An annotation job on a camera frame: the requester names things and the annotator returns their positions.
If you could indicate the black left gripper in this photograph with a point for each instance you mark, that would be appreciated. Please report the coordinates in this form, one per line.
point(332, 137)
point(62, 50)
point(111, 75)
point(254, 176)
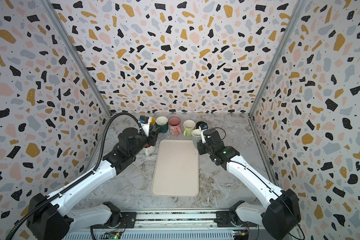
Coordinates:
point(152, 136)

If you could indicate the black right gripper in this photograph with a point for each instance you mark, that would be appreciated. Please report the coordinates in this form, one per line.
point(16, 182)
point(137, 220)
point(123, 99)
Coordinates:
point(204, 144)

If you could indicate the grey mug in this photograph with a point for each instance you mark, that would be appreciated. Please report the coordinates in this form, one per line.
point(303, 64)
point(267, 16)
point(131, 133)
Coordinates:
point(196, 137)

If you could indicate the light blue butterfly mug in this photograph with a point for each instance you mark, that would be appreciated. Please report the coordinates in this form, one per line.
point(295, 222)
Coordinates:
point(152, 123)

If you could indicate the black mug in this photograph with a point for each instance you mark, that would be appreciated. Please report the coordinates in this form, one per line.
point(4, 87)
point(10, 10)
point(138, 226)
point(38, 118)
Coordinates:
point(201, 125)

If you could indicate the dark teal mug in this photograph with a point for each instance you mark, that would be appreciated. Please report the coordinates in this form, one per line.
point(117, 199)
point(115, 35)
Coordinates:
point(162, 124)

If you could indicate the light green mug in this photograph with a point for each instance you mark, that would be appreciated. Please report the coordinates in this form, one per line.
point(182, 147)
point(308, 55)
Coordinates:
point(189, 126)

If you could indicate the pink ghost pattern mug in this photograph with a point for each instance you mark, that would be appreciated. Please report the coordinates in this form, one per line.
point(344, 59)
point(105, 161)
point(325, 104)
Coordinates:
point(175, 126)

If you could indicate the white mug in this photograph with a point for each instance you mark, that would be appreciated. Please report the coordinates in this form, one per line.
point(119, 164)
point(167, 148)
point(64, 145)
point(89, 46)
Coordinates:
point(149, 150)

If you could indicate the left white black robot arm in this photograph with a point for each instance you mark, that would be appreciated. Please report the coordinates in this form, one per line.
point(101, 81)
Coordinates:
point(87, 186)

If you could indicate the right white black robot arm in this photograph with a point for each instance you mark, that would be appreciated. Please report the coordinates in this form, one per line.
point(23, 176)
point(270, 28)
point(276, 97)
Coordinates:
point(252, 186)

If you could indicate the beige plastic tray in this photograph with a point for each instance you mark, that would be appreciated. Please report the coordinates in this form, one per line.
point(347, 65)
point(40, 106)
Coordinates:
point(177, 170)

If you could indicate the right circuit board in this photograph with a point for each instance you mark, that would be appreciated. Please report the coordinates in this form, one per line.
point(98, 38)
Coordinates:
point(241, 235)

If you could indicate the left green circuit board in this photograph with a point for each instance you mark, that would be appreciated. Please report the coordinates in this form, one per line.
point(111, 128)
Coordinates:
point(114, 235)

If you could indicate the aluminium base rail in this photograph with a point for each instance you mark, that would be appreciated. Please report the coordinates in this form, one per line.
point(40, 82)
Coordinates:
point(220, 219)

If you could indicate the right corner aluminium post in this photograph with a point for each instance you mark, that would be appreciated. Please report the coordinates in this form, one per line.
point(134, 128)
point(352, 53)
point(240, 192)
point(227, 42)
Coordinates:
point(278, 54)

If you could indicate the corner aluminium post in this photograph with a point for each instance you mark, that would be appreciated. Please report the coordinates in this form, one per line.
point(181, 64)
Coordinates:
point(53, 16)
point(278, 54)

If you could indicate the left corner aluminium post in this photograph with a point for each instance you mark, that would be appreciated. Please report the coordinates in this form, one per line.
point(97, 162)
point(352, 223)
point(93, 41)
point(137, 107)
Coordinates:
point(53, 16)

